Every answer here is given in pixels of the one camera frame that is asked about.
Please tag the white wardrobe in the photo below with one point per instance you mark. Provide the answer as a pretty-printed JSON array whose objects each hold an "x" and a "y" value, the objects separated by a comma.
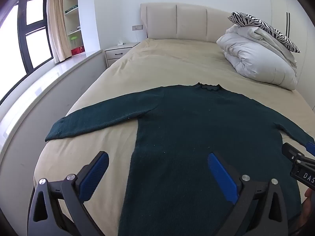
[{"x": 295, "y": 29}]

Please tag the beige curtain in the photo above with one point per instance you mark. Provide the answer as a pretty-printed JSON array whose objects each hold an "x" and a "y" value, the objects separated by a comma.
[{"x": 57, "y": 29}]

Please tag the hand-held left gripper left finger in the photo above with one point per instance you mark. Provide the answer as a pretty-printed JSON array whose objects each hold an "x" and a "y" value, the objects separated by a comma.
[{"x": 96, "y": 174}]

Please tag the white window ledge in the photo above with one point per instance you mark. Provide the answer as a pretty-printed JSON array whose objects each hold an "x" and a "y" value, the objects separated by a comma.
[{"x": 49, "y": 78}]

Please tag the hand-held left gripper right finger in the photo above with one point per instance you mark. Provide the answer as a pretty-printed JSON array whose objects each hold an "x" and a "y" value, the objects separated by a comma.
[{"x": 221, "y": 177}]

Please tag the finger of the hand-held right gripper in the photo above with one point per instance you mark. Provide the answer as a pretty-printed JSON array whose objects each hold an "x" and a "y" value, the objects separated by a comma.
[
  {"x": 292, "y": 152},
  {"x": 310, "y": 148}
]

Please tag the white folded duvet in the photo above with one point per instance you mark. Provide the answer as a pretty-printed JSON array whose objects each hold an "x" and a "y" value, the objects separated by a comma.
[{"x": 256, "y": 59}]

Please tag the bed with beige sheet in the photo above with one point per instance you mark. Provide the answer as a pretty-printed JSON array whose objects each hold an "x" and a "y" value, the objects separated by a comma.
[{"x": 172, "y": 61}]

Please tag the cream padded headboard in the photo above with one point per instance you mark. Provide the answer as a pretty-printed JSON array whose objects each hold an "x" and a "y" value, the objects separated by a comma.
[{"x": 189, "y": 22}]

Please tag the red box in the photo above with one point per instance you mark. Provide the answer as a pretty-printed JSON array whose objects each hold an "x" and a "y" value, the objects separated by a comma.
[{"x": 76, "y": 51}]

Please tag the black framed window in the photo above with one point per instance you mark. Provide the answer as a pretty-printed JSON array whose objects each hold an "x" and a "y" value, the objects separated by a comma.
[{"x": 34, "y": 44}]

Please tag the person's right hand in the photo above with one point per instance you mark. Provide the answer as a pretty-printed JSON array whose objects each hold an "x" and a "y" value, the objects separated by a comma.
[{"x": 308, "y": 201}]

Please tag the zebra print pillow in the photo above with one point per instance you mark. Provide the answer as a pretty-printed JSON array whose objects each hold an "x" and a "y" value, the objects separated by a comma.
[{"x": 251, "y": 21}]

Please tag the green plastic item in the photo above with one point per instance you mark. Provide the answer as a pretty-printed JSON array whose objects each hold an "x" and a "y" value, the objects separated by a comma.
[{"x": 73, "y": 38}]

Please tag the wall switch panel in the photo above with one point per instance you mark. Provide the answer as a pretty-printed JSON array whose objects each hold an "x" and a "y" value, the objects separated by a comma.
[{"x": 137, "y": 27}]

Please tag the dark green knit sweater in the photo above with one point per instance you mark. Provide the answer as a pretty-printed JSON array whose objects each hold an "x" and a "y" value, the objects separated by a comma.
[{"x": 184, "y": 127}]

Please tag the white nightstand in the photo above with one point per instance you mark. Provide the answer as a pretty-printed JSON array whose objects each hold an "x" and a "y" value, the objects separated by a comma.
[{"x": 115, "y": 52}]

